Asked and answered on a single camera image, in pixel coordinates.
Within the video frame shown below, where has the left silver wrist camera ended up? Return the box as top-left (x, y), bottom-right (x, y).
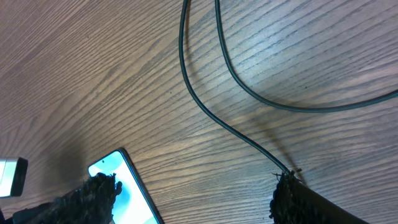
top-left (1, 157), bottom-right (29, 198)

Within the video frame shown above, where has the Samsung Galaxy smartphone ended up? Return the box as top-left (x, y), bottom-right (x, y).
top-left (88, 147), bottom-right (164, 224)

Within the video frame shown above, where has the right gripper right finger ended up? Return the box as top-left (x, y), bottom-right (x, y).
top-left (269, 171), bottom-right (367, 224)

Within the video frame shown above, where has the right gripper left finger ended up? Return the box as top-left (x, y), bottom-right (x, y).
top-left (1, 173), bottom-right (123, 224)

